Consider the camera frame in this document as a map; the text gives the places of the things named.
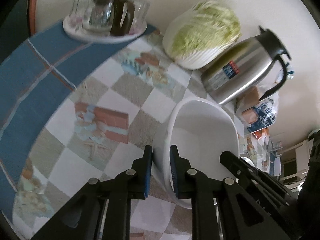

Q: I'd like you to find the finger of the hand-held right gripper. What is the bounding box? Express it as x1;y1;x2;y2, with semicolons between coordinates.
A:
220;151;300;240

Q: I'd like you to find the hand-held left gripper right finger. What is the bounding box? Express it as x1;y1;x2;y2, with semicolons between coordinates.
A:
169;144;288;240

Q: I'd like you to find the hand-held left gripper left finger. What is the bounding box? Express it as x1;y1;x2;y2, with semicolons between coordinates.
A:
32;145;153;240

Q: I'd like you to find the large stainless steel bowl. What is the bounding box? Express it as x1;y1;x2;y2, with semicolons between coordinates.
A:
239;155;256;168

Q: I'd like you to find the small white bowl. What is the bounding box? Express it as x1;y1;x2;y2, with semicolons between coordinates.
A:
153;99;240;209

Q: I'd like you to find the orange snack packet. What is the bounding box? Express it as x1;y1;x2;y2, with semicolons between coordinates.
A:
252;127;270;145

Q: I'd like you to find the white cabinet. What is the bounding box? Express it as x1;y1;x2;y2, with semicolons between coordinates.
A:
281;130;313;188

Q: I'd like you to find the toast bread bag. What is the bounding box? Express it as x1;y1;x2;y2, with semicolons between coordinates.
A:
235;62;295;133

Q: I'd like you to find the stainless steel thermos kettle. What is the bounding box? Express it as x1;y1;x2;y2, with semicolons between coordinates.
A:
201;26;292;105

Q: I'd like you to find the checked printed tablecloth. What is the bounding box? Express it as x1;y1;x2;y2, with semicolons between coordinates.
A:
0;17;283;240

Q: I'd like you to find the napa cabbage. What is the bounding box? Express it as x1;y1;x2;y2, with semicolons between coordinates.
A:
162;0;242;70

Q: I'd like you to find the white round tray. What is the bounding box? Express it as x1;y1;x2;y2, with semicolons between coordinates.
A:
62;17;148;43

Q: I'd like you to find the dark glass jar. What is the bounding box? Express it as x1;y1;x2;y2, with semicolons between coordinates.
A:
110;0;136;37

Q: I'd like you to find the clear drinking glass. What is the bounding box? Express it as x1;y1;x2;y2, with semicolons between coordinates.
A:
87;0;115;30
70;0;88;28
132;0;151;30

